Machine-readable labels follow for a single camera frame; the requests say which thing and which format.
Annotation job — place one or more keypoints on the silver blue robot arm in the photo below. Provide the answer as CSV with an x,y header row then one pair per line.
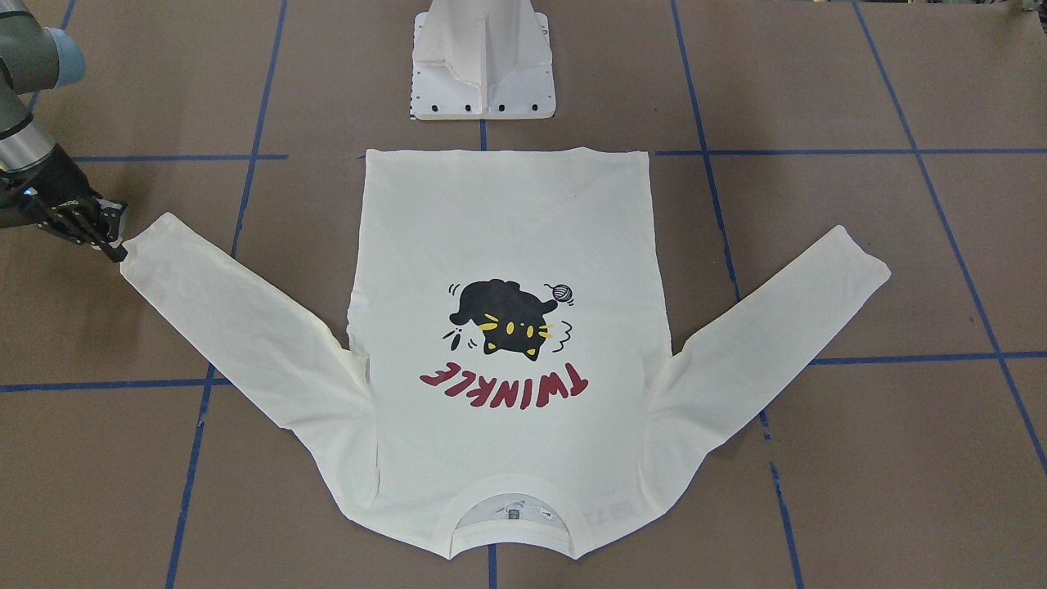
x,y
33,58

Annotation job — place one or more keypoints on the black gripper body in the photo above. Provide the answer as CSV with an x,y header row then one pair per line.
x,y
59,182

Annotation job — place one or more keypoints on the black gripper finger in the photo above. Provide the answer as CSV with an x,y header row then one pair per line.
x,y
112,249
110,219

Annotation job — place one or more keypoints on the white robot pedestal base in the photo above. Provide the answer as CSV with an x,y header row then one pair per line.
x,y
481,60

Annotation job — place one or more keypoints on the cream long sleeve shirt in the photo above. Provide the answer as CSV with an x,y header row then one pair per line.
x,y
509,377

